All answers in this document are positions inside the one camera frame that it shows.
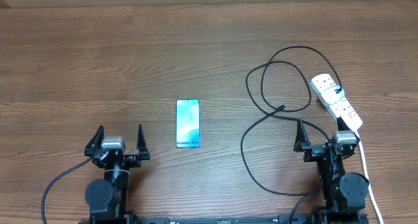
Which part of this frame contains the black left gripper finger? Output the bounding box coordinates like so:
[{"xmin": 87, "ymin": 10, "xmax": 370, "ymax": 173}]
[
  {"xmin": 137, "ymin": 124, "xmax": 150, "ymax": 160},
  {"xmin": 84, "ymin": 125, "xmax": 104, "ymax": 157}
]

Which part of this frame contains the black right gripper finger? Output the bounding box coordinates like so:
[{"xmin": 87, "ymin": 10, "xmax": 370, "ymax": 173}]
[
  {"xmin": 293, "ymin": 120, "xmax": 310, "ymax": 152},
  {"xmin": 337, "ymin": 117, "xmax": 360, "ymax": 142}
]

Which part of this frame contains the Galaxy S24 smartphone blue screen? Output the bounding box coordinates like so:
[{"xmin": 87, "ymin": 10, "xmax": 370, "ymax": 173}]
[{"xmin": 176, "ymin": 99, "xmax": 201, "ymax": 148}]

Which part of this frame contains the black USB-C charging cable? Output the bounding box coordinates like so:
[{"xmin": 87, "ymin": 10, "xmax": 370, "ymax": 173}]
[{"xmin": 240, "ymin": 45, "xmax": 344, "ymax": 197}]

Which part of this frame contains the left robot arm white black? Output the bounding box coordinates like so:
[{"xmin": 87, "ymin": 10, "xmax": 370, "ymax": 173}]
[{"xmin": 84, "ymin": 125, "xmax": 150, "ymax": 223}]

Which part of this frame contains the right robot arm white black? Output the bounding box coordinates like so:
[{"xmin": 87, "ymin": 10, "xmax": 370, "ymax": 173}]
[{"xmin": 289, "ymin": 118, "xmax": 370, "ymax": 224}]

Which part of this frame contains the white charger plug adapter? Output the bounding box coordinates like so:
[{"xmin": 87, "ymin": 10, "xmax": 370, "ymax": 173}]
[{"xmin": 319, "ymin": 85, "xmax": 345, "ymax": 106}]

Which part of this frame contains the white power strip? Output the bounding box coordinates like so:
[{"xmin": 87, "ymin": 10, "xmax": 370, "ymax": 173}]
[{"xmin": 310, "ymin": 74, "xmax": 362, "ymax": 135}]

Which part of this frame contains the white power strip cord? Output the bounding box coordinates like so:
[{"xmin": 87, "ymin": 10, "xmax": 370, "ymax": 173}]
[{"xmin": 354, "ymin": 130, "xmax": 385, "ymax": 224}]

